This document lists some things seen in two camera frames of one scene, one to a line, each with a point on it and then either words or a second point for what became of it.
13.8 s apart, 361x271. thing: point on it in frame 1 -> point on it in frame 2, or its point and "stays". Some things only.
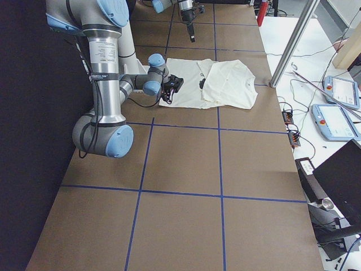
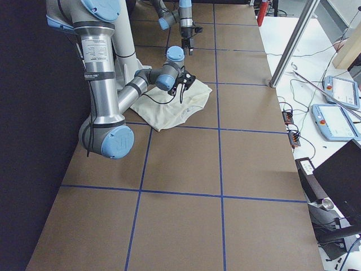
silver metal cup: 326,204 stays
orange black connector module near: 294,139 stays
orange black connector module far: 287,116 stays
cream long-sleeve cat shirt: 208,84 -> 164,109
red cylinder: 262,13 stays
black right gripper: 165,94 -> 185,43
